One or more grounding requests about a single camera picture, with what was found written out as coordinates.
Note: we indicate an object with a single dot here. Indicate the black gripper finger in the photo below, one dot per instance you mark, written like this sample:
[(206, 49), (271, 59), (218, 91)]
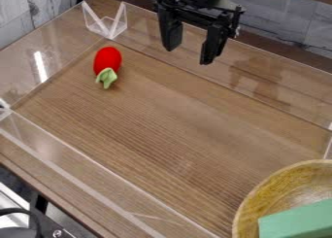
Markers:
[(171, 28), (214, 44)]

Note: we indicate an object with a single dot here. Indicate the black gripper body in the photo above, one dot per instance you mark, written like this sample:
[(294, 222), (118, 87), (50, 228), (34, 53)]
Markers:
[(202, 13)]

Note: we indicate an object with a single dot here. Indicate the red plush strawberry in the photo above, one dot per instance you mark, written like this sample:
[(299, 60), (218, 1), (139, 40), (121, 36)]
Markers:
[(106, 66)]

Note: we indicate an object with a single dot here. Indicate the wooden bowl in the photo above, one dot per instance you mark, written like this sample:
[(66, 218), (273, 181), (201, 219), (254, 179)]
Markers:
[(294, 186)]

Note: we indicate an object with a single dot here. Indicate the green foam block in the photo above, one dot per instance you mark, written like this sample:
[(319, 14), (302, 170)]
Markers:
[(309, 221)]

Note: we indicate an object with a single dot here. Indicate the black table leg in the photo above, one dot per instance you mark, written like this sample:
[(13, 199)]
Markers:
[(41, 203)]

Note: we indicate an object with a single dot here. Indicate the clear acrylic enclosure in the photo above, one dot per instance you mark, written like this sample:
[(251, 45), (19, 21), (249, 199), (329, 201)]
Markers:
[(154, 158)]

